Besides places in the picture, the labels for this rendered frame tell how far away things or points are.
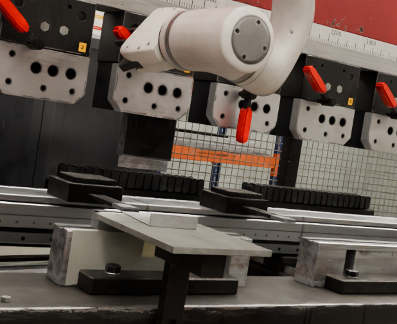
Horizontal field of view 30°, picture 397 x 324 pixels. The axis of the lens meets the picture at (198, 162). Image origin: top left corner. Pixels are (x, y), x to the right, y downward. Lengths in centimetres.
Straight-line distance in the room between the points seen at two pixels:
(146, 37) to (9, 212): 54
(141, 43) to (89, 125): 76
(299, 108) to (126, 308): 53
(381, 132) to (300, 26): 64
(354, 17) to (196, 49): 64
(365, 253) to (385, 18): 50
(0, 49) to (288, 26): 43
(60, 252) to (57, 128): 58
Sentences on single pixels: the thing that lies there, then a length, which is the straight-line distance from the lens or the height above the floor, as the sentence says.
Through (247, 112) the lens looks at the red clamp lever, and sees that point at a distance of 132.
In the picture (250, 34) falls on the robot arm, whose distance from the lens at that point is 92.
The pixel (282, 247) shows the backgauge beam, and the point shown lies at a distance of 184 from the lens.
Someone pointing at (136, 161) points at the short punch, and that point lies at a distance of 130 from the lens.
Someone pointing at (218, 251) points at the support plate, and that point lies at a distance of 108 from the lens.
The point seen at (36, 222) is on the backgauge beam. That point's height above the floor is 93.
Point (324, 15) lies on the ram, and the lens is 148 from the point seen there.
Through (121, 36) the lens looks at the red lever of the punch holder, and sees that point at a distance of 119.
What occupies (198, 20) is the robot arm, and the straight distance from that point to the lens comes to 96.
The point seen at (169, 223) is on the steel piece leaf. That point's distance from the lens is 120.
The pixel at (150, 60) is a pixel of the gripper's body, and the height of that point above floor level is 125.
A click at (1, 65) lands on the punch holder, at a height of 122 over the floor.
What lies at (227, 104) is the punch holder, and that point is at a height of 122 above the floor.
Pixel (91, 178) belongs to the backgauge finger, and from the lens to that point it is 148.
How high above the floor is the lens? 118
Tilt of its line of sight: 3 degrees down
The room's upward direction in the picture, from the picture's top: 9 degrees clockwise
